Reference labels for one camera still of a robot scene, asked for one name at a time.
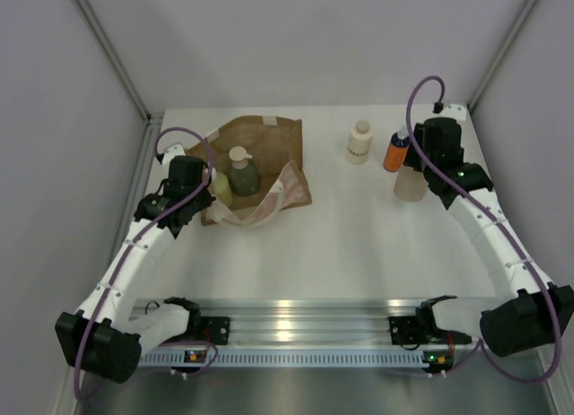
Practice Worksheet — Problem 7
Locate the beige pump bottle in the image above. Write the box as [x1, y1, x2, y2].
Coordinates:
[394, 166, 428, 203]

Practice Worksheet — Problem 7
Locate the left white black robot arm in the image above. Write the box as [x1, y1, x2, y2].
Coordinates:
[55, 155, 214, 384]

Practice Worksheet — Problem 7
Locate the aluminium frame post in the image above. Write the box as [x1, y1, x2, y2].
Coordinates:
[73, 0, 150, 121]
[466, 0, 541, 114]

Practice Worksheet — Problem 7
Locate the yellow-green squeeze bottle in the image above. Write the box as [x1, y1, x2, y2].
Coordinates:
[211, 169, 233, 208]

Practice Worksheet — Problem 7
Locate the slotted cable duct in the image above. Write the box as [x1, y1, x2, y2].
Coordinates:
[139, 349, 451, 369]

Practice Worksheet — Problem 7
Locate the white round cap bottle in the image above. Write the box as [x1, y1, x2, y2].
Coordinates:
[346, 120, 373, 165]

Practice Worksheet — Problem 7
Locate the burlap canvas tote bag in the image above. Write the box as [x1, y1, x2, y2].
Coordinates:
[201, 115, 312, 228]

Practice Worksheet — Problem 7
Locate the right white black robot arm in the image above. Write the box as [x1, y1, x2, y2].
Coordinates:
[405, 117, 573, 357]

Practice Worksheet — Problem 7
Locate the purple cable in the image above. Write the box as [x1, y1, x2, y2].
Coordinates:
[71, 126, 221, 402]
[405, 75, 564, 385]

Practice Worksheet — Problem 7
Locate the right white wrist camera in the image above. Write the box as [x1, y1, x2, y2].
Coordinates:
[432, 101, 468, 122]

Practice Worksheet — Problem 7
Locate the right aluminium frame post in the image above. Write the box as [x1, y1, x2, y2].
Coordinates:
[466, 0, 541, 114]

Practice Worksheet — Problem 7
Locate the blue orange spray bottle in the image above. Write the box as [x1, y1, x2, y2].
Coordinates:
[383, 126, 410, 172]

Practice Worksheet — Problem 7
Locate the aluminium mounting rail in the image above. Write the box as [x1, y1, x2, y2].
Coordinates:
[134, 297, 560, 351]

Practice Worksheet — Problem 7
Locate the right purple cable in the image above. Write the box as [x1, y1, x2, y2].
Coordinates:
[405, 75, 564, 385]

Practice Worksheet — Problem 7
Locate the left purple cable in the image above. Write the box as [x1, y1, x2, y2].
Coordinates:
[71, 126, 221, 402]

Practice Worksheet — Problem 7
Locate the grey-green pump bottle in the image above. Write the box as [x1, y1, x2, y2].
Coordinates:
[229, 146, 260, 196]

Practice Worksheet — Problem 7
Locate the left aluminium frame post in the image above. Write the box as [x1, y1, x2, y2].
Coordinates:
[73, 0, 150, 121]

